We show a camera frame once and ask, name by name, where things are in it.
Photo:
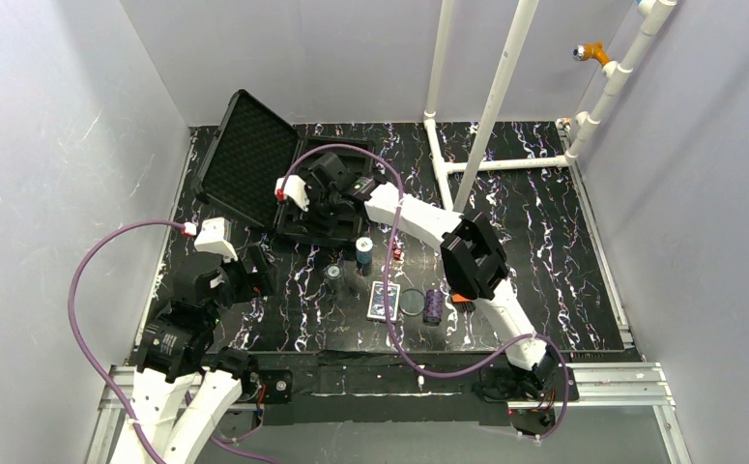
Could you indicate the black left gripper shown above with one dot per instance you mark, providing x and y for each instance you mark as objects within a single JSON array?
[{"x": 245, "y": 274}]

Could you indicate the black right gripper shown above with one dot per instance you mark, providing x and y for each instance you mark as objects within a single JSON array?
[{"x": 316, "y": 209}]

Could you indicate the teal poker chip stack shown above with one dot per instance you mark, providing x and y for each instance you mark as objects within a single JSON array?
[{"x": 364, "y": 248}]

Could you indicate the dark blue poker chip stack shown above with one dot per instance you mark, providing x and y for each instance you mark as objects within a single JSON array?
[{"x": 334, "y": 278}]

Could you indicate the black poker set case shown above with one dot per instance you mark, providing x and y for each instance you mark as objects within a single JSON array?
[{"x": 253, "y": 148}]

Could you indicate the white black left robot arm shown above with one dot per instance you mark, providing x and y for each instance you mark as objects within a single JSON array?
[{"x": 178, "y": 395}]

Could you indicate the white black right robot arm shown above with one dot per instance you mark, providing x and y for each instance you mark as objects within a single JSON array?
[{"x": 475, "y": 262}]

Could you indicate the black orange hex key set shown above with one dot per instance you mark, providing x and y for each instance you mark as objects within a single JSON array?
[{"x": 462, "y": 304}]

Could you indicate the blue playing card deck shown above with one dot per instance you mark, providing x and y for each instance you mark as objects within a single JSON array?
[{"x": 379, "y": 295}]

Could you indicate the purple poker chip stack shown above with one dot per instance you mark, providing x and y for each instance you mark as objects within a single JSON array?
[{"x": 434, "y": 306}]

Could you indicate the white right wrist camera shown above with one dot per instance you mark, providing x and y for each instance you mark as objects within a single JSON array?
[{"x": 292, "y": 188}]

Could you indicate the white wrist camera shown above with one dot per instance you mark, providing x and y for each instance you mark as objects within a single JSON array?
[
  {"x": 212, "y": 235},
  {"x": 292, "y": 188}
]

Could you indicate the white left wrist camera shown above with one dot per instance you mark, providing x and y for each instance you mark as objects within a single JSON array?
[{"x": 212, "y": 235}]

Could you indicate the orange mounted camera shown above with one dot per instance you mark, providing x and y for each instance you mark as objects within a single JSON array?
[{"x": 583, "y": 52}]

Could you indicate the white PVC pipe frame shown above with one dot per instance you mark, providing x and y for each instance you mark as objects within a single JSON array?
[{"x": 535, "y": 77}]

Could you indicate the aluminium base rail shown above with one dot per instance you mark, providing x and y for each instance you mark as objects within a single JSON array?
[{"x": 370, "y": 392}]

